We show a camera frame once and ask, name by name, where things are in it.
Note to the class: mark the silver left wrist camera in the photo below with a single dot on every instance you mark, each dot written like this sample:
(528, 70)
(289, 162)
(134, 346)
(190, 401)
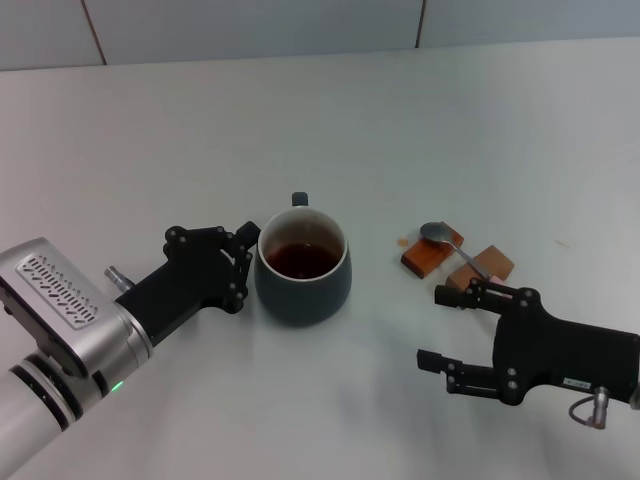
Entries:
(55, 290)

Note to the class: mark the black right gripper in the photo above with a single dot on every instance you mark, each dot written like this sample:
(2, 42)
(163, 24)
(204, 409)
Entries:
(560, 355)

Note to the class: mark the left gripper silver connector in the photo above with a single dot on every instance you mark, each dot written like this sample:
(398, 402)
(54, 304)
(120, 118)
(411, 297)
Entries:
(117, 279)

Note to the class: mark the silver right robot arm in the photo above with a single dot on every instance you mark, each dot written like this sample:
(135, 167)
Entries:
(636, 397)

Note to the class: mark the reddish brown wooden block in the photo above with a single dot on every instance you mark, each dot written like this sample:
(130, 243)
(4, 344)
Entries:
(422, 260)

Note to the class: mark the dark grey ceramic cup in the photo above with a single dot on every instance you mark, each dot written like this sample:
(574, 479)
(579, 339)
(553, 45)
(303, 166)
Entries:
(300, 300)

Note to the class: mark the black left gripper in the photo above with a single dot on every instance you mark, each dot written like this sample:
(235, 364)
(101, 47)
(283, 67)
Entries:
(185, 280)

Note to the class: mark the light arched wooden block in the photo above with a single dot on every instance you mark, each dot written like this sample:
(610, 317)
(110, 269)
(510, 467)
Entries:
(495, 262)

